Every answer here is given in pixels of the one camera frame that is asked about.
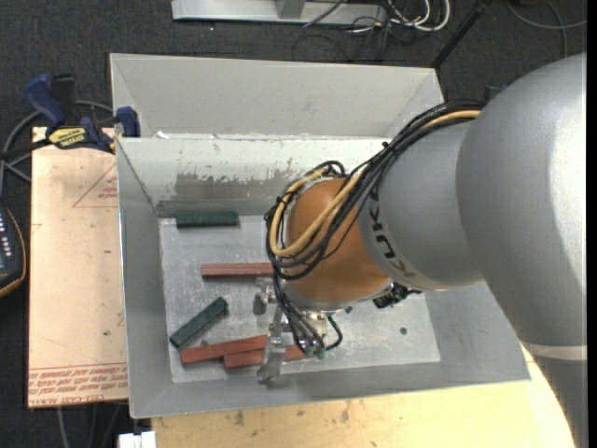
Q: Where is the brown cardboard board red print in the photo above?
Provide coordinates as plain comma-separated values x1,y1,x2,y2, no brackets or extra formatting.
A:
27,126,130,409

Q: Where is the dark green flat block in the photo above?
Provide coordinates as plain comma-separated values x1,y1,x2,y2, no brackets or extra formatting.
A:
175,209,241,230
168,296,230,350

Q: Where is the red-brown flat block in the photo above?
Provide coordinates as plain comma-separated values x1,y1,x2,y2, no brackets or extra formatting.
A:
179,334,270,366
201,261,276,279
223,344,307,371

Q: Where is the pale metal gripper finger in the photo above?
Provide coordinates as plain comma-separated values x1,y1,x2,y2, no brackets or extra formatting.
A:
252,281,277,317
256,333,286,385

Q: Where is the black cylinder on white bracket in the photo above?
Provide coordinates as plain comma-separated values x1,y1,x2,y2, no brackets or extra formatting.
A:
371,283,413,310

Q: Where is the grey metal bin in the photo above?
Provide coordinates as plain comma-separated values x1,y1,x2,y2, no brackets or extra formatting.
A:
109,52,532,420

